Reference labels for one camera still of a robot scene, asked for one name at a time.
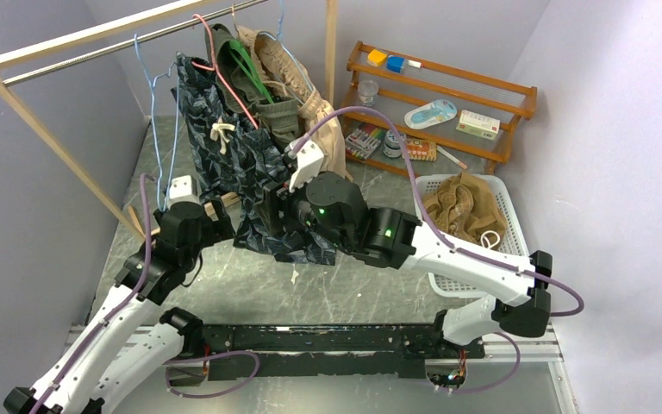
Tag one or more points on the clear plastic cup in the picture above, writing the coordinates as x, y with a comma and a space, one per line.
367, 92

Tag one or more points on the dark leaf-print shorts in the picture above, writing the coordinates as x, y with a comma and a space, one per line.
230, 155

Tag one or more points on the olive green shorts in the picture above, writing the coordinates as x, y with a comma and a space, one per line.
278, 118

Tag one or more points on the green hanger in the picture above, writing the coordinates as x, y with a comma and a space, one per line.
245, 63

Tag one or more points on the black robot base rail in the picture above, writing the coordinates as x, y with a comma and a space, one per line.
403, 349

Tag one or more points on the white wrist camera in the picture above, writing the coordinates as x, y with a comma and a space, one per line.
309, 158
182, 189

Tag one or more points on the orange snack packet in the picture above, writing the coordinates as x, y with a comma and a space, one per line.
422, 150

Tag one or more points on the pink wire hanger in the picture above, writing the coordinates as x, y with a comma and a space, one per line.
217, 70

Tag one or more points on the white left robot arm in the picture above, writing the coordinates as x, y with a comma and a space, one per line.
132, 335

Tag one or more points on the beige shorts with white stripe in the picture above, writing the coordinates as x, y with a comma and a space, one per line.
281, 72

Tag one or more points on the blue block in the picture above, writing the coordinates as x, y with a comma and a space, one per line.
395, 64

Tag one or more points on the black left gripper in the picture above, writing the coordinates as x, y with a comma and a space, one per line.
218, 229

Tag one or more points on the marker pen set pack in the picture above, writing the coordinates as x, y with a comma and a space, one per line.
364, 140

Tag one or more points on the tan brown shorts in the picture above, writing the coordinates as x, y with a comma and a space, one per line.
465, 207

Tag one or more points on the white pen with red tip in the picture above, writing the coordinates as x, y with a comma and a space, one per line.
452, 158

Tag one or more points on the white plastic basket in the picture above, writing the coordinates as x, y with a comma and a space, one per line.
474, 270

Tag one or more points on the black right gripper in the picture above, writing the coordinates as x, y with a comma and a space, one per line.
276, 197

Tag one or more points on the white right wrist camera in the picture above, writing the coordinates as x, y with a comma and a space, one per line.
309, 158

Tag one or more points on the yellow block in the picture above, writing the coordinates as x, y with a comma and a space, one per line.
376, 58

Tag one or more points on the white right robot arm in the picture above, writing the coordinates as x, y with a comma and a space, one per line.
335, 209

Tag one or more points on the orange wooden shelf rack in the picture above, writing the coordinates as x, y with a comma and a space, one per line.
455, 118

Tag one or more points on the wooden clothes rack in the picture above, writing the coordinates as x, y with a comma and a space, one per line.
104, 30

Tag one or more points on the white green box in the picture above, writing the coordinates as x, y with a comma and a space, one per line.
478, 125

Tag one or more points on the light blue wire hanger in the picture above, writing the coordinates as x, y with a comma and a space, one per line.
165, 157

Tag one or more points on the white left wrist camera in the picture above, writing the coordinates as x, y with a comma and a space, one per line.
182, 189

